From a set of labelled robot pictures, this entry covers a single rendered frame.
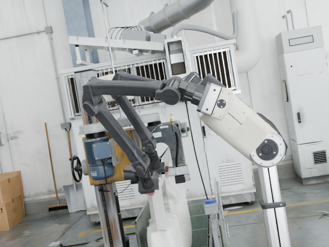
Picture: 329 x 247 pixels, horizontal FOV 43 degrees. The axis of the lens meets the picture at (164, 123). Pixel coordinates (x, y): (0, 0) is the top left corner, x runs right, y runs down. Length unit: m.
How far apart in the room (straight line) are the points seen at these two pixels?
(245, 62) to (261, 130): 3.83
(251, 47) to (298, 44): 0.78
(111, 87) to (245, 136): 0.60
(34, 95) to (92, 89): 5.43
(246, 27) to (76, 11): 2.54
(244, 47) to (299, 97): 1.09
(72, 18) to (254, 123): 5.04
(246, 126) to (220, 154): 3.58
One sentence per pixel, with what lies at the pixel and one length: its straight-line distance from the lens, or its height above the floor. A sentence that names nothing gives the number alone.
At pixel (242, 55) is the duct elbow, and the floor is 1.91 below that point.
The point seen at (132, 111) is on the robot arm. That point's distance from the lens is 2.36.
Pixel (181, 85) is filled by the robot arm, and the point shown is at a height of 1.53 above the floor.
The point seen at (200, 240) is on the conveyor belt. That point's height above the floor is 0.38.
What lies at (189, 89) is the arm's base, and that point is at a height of 1.51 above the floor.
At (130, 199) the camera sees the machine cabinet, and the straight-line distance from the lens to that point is 5.59.
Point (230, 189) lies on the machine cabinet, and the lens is 5.46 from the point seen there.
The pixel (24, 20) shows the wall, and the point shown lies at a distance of 7.36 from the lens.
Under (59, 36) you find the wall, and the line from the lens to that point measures 7.10.
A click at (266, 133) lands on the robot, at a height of 1.27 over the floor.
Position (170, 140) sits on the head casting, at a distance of 2.62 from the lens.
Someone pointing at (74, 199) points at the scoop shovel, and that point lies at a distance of 6.88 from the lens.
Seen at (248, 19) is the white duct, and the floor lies 2.34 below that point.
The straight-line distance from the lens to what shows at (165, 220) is 2.35.
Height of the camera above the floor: 1.48
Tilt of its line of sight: 3 degrees down
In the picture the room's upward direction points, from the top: 9 degrees counter-clockwise
